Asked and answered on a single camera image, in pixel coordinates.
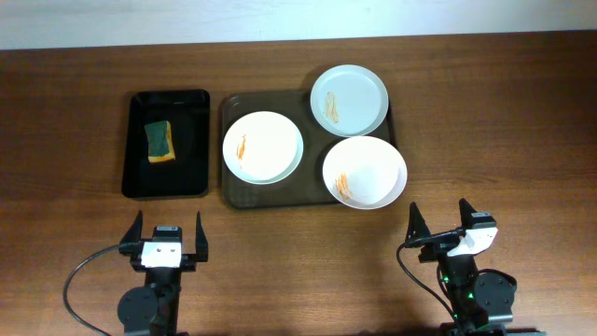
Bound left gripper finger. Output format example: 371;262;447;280
195;212;209;261
120;210;143;244

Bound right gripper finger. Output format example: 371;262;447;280
459;198;476;229
405;202;431;246

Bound white plate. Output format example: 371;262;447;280
222;111;304;185
322;136;408;210

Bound green and yellow sponge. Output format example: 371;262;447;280
144;120;175;164

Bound pale blue plate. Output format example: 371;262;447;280
310;64;389;137

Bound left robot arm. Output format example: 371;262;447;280
118;213;209;336

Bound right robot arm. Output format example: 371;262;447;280
397;199;518;335

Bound brown plastic serving tray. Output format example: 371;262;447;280
220;89;397;210

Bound black plastic tray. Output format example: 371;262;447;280
121;89;210;200

